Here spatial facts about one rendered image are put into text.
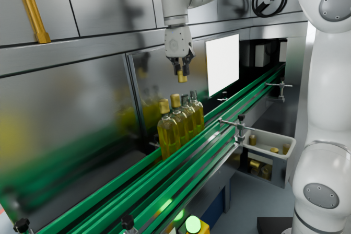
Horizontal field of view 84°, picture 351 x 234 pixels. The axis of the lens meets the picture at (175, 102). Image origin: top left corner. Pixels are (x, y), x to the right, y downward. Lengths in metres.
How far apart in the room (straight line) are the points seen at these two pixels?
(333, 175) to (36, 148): 0.74
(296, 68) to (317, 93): 1.11
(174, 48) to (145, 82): 0.18
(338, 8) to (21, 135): 0.74
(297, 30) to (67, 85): 1.41
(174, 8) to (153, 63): 0.23
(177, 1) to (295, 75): 1.17
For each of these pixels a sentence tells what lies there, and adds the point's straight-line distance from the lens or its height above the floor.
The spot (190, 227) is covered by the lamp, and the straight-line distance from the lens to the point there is 0.67.
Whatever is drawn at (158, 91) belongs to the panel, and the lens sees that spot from 0.82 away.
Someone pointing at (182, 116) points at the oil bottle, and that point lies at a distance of 0.73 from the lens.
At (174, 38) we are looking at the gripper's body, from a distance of 0.70.
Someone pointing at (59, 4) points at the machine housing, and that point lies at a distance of 0.67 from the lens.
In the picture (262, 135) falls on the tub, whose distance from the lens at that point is 1.12.
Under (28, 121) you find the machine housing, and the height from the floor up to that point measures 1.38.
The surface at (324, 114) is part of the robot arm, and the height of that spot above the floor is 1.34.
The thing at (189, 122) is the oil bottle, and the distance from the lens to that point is 0.78.
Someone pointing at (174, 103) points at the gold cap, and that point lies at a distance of 0.71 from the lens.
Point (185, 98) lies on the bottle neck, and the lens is 0.76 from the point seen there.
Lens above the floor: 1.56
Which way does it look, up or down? 21 degrees down
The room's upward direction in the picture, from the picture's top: 7 degrees counter-clockwise
